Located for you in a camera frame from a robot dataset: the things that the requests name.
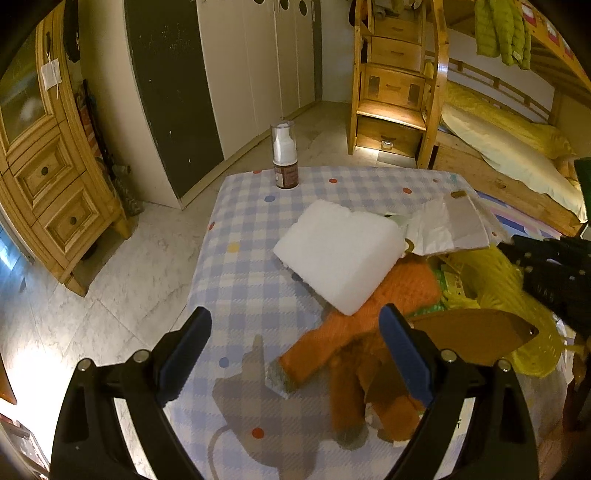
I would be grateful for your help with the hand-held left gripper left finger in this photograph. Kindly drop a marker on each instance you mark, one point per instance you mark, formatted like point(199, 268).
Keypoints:
point(184, 357)

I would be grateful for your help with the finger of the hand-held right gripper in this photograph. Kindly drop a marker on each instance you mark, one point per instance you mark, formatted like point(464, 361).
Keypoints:
point(545, 254)

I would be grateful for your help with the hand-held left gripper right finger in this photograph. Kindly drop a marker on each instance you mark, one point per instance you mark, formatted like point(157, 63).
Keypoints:
point(406, 357)

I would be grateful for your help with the orange knitted cloth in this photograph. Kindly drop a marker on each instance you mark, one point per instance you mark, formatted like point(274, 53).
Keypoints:
point(406, 286)

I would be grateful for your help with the rainbow oval rug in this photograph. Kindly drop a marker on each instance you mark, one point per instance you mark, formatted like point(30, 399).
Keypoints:
point(517, 212)

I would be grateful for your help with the yellow plastic bag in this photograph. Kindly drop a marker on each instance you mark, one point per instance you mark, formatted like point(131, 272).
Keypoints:
point(501, 281)

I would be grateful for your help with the brown cardboard piece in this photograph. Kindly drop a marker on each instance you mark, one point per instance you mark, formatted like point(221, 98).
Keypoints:
point(475, 332)

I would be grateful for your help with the wooden bunk bed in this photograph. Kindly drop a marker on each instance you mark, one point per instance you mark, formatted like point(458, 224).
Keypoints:
point(508, 189)

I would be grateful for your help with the yellow-green printed wrapper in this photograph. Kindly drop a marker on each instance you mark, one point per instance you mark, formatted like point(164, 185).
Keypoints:
point(450, 281)

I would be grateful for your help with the white crumpled paper wrapper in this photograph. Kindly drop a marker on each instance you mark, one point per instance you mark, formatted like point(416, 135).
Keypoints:
point(455, 226)

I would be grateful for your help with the cream quilt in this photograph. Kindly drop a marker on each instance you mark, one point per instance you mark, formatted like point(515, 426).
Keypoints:
point(517, 157)

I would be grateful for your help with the checkered dotted tablecloth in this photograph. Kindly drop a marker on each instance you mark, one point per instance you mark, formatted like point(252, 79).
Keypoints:
point(249, 277)

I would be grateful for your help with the white foam block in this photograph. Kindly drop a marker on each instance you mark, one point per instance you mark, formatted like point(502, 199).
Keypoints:
point(341, 254)

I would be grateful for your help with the yellow blanket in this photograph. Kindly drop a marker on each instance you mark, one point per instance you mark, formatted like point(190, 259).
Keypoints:
point(508, 120)

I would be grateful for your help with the wooden cabinet with drawers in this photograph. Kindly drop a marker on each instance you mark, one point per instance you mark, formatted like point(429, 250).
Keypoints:
point(51, 184)

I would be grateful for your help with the brown pump bottle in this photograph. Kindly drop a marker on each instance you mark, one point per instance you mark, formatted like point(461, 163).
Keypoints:
point(285, 161)

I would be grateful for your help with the wooden stair drawers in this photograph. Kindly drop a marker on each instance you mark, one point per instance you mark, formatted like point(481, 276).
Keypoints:
point(392, 92)

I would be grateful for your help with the green puffer jacket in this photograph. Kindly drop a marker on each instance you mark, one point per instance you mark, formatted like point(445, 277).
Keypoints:
point(503, 32)

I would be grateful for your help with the dark door panel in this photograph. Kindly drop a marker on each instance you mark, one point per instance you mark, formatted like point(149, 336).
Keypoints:
point(171, 92)

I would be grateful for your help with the white paper tag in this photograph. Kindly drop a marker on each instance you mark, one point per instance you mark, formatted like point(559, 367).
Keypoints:
point(51, 76)

